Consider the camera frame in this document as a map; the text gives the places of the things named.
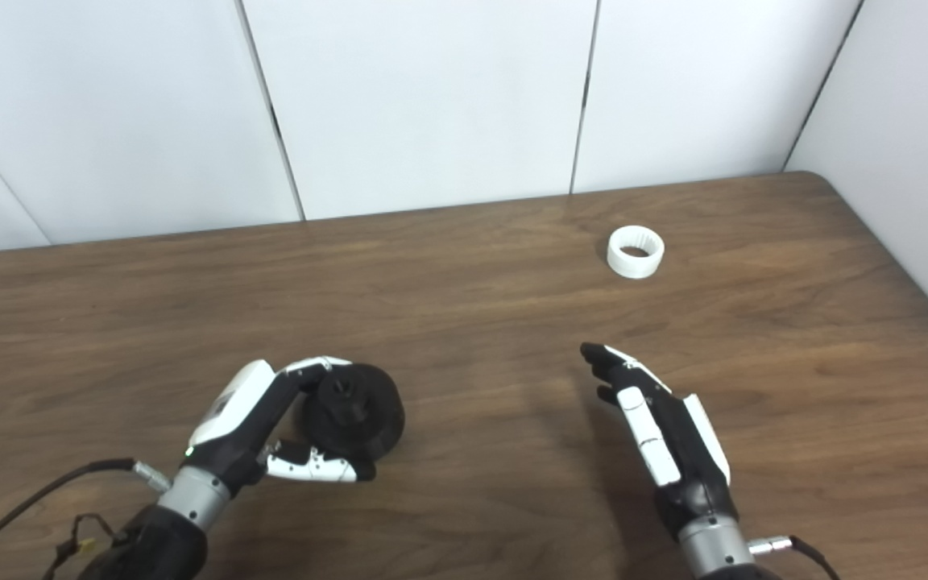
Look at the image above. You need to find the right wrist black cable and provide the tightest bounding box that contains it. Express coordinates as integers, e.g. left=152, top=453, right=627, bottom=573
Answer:
left=748, top=535, right=843, bottom=580

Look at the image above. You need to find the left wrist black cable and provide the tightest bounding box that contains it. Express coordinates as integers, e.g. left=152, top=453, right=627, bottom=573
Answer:
left=0, top=458, right=172, bottom=578

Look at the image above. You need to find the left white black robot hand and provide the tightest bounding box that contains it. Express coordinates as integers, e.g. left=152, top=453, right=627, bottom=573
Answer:
left=186, top=356, right=376, bottom=492

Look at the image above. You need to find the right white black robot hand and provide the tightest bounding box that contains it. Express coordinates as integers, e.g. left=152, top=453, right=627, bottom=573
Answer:
left=580, top=342, right=740, bottom=539

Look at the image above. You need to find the round black stepped part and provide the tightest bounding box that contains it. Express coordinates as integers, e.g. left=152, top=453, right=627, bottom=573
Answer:
left=301, top=363, right=406, bottom=464

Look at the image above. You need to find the white toothed ring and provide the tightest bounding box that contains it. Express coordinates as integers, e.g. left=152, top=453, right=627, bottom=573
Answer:
left=607, top=226, right=665, bottom=280

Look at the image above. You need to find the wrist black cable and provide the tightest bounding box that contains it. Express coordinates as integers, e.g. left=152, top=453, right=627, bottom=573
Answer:
left=0, top=458, right=172, bottom=578
left=748, top=535, right=843, bottom=580

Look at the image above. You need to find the left arm thin wire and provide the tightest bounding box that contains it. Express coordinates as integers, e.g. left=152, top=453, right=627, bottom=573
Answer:
left=41, top=513, right=120, bottom=580

